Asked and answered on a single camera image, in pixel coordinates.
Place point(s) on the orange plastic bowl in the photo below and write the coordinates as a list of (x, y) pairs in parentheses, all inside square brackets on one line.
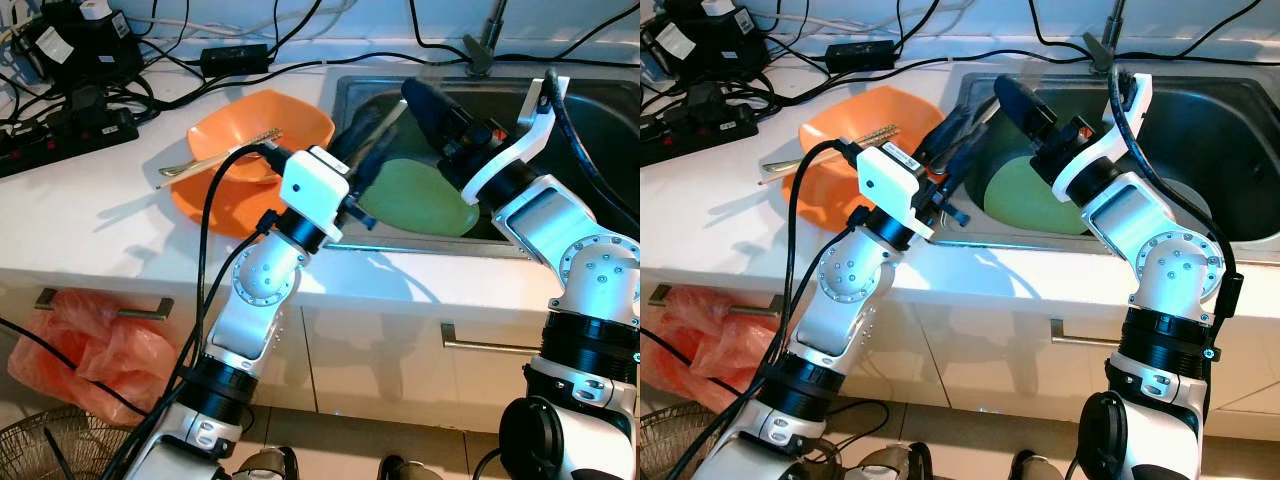
[(900, 112), (290, 115)]

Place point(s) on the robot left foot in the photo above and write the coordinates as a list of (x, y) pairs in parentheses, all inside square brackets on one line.
[(895, 465), (265, 465)]

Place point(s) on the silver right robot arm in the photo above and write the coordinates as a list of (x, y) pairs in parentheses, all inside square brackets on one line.
[(590, 280), (1170, 280)]

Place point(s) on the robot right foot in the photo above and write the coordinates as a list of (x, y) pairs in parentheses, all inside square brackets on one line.
[(410, 468), (1040, 468)]

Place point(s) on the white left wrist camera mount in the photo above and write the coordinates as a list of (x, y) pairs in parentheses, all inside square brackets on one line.
[(310, 185), (890, 185)]

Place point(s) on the grey bowl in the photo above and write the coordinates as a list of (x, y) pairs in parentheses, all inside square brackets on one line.
[(1195, 215)]

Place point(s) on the dark grey faucet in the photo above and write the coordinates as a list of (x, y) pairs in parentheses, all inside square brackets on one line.
[(1115, 38), (487, 40)]

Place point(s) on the black charger box white labels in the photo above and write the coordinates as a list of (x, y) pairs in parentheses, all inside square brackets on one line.
[(75, 45), (700, 42)]

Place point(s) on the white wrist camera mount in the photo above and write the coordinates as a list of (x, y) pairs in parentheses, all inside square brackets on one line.
[(310, 185), (1100, 140), (890, 185), (520, 140)]

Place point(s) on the white base cabinet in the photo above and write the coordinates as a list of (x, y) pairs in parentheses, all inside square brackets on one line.
[(380, 360), (960, 350)]

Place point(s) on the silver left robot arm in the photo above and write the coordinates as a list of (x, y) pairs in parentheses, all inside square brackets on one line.
[(255, 290), (850, 290)]

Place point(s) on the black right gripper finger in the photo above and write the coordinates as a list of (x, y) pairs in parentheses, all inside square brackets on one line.
[(430, 108), (1022, 103)]

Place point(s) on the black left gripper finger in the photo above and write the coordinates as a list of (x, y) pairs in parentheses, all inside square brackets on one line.
[(378, 165), (945, 138), (968, 162), (358, 138)]

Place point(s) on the stainless steel sink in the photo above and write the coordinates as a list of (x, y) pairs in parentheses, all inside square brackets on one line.
[(1230, 120), (600, 110)]

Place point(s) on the black power strip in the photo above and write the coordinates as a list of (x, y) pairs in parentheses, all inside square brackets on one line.
[(690, 135), (60, 140)]

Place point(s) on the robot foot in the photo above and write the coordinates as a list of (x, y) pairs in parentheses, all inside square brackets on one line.
[(895, 465), (410, 468), (1040, 468), (265, 465)]

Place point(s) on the gold metal spoon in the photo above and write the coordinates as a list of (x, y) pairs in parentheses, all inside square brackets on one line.
[(805, 158), (200, 162)]

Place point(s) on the green plastic plate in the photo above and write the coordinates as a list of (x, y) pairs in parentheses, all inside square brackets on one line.
[(420, 200), (1020, 195)]

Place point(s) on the black power adapter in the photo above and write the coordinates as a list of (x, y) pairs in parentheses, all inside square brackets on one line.
[(235, 58), (860, 56)]

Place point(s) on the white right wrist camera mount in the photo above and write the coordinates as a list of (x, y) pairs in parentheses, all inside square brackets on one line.
[(1100, 140), (520, 140)]

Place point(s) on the red plastic bag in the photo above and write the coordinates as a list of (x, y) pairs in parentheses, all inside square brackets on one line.
[(700, 350), (85, 355)]

